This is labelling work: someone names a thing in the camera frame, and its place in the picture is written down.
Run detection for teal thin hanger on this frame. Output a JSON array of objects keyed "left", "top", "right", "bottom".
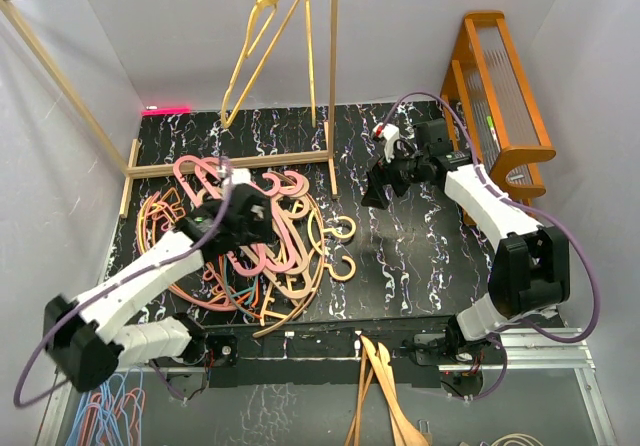
[{"left": 218, "top": 256, "right": 262, "bottom": 318}]

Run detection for orange wooden shelf rack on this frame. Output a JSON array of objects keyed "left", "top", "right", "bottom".
[{"left": 441, "top": 11, "right": 556, "bottom": 206}]

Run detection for wooden clothes rack frame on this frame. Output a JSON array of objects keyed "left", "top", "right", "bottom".
[{"left": 1, "top": 0, "right": 338, "bottom": 218}]

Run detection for blue wire hangers pile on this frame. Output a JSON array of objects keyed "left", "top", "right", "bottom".
[{"left": 64, "top": 367, "right": 146, "bottom": 445}]

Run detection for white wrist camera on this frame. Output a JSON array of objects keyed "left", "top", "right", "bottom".
[
  {"left": 372, "top": 123, "right": 400, "bottom": 163},
  {"left": 219, "top": 166, "right": 252, "bottom": 189}
]

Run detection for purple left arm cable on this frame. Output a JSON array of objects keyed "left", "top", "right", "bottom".
[{"left": 12, "top": 158, "right": 234, "bottom": 408}]

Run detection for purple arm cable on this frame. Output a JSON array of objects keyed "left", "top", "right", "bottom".
[
  {"left": 382, "top": 91, "right": 601, "bottom": 402},
  {"left": 12, "top": 158, "right": 234, "bottom": 408}
]

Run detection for beige plastic hanger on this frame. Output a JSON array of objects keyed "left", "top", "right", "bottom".
[{"left": 252, "top": 192, "right": 325, "bottom": 339}]

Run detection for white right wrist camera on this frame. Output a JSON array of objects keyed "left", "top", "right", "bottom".
[{"left": 372, "top": 123, "right": 400, "bottom": 163}]

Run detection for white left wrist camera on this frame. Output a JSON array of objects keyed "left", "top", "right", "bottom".
[{"left": 219, "top": 166, "right": 252, "bottom": 189}]

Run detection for pink tape strip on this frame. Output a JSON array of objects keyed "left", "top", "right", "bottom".
[{"left": 141, "top": 107, "right": 192, "bottom": 117}]

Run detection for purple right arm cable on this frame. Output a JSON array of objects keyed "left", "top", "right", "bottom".
[{"left": 382, "top": 91, "right": 601, "bottom": 402}]

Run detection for orange thin hanger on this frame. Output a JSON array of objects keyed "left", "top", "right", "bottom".
[{"left": 202, "top": 256, "right": 267, "bottom": 320}]

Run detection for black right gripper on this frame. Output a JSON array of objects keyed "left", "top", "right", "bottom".
[{"left": 361, "top": 140, "right": 429, "bottom": 209}]

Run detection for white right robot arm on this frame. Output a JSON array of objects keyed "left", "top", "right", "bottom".
[{"left": 361, "top": 120, "right": 570, "bottom": 363}]

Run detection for wooden hangers on floor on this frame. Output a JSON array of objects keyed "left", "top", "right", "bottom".
[{"left": 344, "top": 335, "right": 433, "bottom": 445}]

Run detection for pink plastic hanger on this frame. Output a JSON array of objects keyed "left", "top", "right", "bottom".
[
  {"left": 201, "top": 170, "right": 309, "bottom": 275},
  {"left": 172, "top": 155, "right": 254, "bottom": 269}
]

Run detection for yellow velvet hanger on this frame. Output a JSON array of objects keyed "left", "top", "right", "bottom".
[
  {"left": 219, "top": 0, "right": 304, "bottom": 130},
  {"left": 304, "top": 0, "right": 317, "bottom": 128}
]

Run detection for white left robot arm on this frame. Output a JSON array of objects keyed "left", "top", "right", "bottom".
[{"left": 43, "top": 184, "right": 274, "bottom": 392}]

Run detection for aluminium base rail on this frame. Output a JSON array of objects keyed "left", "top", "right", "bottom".
[{"left": 439, "top": 328, "right": 596, "bottom": 370}]

